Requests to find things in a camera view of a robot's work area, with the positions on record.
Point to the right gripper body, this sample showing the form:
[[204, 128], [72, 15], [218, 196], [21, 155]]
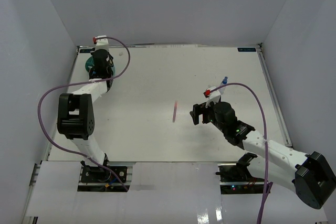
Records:
[[208, 115]]

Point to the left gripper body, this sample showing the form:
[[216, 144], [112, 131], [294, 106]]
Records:
[[109, 71]]

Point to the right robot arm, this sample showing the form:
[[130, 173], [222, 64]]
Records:
[[309, 176]]

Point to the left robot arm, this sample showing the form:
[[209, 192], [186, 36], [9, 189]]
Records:
[[76, 119]]

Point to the teal round organizer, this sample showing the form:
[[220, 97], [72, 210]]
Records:
[[90, 64]]

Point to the blue spray bottle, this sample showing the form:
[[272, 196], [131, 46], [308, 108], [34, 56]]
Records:
[[222, 85]]

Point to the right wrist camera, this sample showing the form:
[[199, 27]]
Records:
[[212, 97]]

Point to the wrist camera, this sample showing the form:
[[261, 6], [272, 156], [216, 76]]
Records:
[[212, 97], [101, 42]]

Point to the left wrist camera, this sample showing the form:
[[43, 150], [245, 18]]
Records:
[[101, 42]]

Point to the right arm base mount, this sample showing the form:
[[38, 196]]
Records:
[[236, 179]]

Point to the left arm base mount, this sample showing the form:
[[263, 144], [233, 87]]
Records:
[[98, 180]]

